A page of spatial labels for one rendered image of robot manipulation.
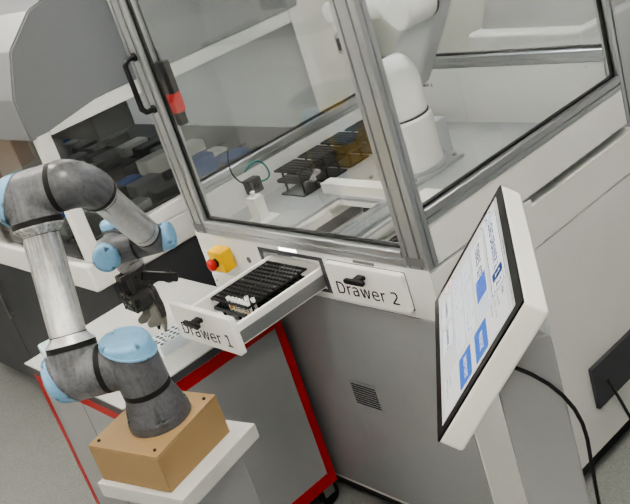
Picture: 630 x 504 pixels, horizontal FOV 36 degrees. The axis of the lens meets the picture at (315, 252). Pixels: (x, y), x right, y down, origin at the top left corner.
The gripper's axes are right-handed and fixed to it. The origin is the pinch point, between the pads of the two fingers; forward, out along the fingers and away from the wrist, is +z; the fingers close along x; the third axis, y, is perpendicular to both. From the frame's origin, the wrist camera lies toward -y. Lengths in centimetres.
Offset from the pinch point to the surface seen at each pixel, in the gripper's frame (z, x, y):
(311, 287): -1.8, 34.0, -30.2
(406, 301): -1, 67, -35
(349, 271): -7, 48, -34
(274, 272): -5.6, 21.5, -28.1
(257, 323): -2.1, 34.8, -10.1
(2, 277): 18, -168, -10
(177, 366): 8.4, 10.3, 5.1
